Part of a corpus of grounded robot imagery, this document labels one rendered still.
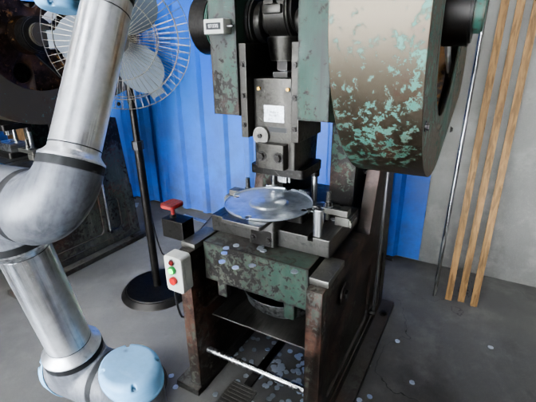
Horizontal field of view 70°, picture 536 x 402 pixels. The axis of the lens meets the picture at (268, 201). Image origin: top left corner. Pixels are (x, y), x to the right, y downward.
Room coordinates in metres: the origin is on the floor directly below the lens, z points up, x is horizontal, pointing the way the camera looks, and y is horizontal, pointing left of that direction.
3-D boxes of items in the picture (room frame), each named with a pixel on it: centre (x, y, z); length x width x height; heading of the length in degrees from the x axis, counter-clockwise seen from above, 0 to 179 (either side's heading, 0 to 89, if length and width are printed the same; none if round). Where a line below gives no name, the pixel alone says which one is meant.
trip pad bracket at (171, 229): (1.23, 0.32, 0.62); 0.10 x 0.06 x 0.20; 60
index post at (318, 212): (1.08, -0.16, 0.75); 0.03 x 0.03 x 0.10; 60
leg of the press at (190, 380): (1.53, 0.10, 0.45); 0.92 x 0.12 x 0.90; 150
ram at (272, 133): (1.24, -0.04, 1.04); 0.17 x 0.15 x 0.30; 150
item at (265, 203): (1.17, 0.00, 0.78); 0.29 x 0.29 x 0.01
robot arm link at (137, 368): (0.59, 0.28, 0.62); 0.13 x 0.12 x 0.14; 68
